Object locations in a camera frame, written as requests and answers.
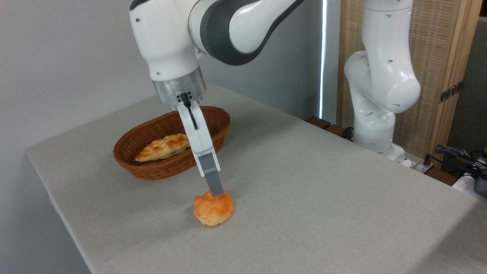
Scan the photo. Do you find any dark brown wooden block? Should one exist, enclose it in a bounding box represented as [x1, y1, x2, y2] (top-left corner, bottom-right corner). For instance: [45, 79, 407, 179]
[324, 124, 354, 142]
[426, 167, 462, 187]
[306, 116, 331, 130]

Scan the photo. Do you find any brown wicker oval basket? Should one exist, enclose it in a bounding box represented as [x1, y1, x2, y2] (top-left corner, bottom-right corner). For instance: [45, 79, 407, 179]
[113, 106, 231, 180]

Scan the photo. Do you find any white vertical light strip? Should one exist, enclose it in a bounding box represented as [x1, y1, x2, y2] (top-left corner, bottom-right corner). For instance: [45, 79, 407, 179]
[319, 0, 328, 119]

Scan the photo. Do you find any white power strip with plug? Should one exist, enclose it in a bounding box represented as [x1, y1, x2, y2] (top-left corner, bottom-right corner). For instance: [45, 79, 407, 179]
[408, 154, 435, 175]

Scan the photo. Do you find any white box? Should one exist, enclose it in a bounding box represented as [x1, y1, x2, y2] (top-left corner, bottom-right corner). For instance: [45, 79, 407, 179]
[452, 173, 487, 203]

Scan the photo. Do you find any blue and black cable bundle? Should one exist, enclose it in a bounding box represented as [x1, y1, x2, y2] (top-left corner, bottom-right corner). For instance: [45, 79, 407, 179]
[428, 144, 487, 179]

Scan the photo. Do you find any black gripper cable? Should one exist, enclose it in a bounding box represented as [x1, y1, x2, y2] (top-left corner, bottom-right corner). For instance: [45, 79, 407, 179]
[180, 92, 199, 131]

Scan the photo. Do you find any long braided bread loaf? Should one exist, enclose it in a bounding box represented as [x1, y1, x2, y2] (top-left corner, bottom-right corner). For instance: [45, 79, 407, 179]
[134, 133, 191, 163]

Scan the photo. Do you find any round golden bread bun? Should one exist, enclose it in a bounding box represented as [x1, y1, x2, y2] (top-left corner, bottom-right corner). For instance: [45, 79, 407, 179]
[193, 190, 234, 227]

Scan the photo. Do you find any brass screen hinge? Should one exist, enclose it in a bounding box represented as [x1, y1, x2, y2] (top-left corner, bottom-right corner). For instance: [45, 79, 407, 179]
[439, 81, 463, 104]

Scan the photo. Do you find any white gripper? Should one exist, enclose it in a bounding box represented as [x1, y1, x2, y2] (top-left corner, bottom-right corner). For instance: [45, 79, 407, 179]
[177, 103, 224, 198]

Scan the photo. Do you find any grey round container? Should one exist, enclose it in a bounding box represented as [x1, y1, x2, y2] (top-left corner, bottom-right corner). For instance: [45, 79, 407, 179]
[473, 169, 487, 198]

